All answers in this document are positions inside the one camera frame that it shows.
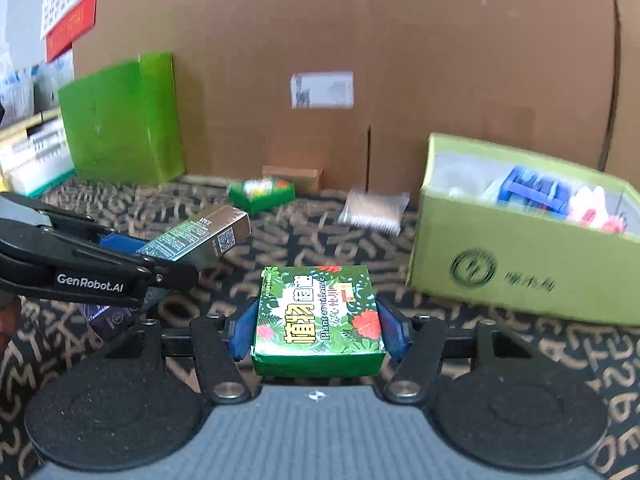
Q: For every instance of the large bright green box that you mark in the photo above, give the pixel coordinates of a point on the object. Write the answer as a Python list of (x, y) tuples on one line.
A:
[(125, 120)]

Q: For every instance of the red and white wall calendar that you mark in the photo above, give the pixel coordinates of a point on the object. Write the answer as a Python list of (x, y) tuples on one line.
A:
[(67, 10)]

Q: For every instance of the blue packet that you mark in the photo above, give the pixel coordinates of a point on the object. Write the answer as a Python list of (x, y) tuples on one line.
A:
[(535, 190)]

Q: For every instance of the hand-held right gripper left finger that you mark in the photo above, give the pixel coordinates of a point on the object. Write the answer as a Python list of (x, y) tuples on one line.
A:
[(245, 331)]

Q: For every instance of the clear plastic zip bag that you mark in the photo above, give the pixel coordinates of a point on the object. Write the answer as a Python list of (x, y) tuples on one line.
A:
[(372, 208)]

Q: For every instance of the dark purple box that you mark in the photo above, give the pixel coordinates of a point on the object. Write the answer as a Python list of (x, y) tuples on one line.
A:
[(112, 321)]

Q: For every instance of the large cardboard backdrop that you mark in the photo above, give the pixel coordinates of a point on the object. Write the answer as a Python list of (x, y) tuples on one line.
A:
[(400, 35)]

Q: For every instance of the metallic bronze box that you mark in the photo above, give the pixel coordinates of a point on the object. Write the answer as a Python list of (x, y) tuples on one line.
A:
[(200, 235)]

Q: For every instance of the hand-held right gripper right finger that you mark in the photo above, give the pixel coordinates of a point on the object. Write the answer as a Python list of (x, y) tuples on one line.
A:
[(393, 331)]

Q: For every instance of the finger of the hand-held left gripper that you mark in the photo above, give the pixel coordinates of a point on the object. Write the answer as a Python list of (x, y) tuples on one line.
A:
[(170, 276), (120, 245)]

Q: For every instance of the small brown cardboard box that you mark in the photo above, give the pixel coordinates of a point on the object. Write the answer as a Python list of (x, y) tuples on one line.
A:
[(295, 180)]

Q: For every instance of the green floral box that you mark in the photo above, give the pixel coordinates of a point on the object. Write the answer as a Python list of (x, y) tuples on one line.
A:
[(260, 194), (320, 320)]

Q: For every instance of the light green cardboard box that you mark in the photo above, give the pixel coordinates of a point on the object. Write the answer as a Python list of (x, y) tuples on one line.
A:
[(500, 270)]

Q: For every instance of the stack of white cartons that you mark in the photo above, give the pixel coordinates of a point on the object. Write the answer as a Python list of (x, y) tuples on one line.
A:
[(35, 160)]

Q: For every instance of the white shipping label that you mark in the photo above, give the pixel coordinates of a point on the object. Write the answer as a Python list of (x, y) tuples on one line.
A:
[(322, 90)]

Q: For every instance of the pink cuffed knit glove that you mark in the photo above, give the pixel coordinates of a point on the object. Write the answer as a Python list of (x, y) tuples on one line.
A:
[(597, 207)]

